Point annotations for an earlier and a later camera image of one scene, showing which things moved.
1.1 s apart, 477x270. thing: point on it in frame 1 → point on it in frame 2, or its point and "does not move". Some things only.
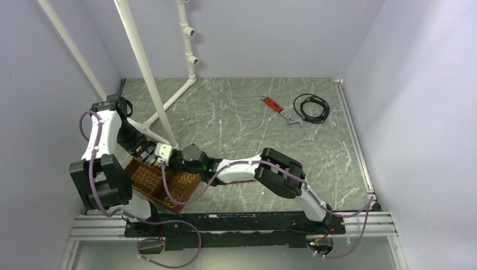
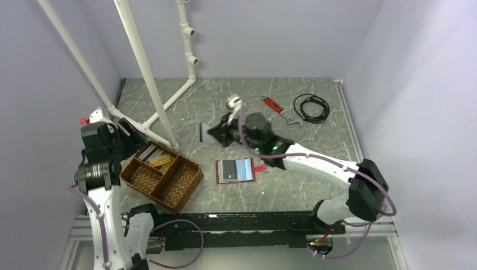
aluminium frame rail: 106,228 does not move
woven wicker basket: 147,179 does not move
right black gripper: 170,166 → 222,132
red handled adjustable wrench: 275,107 does not move
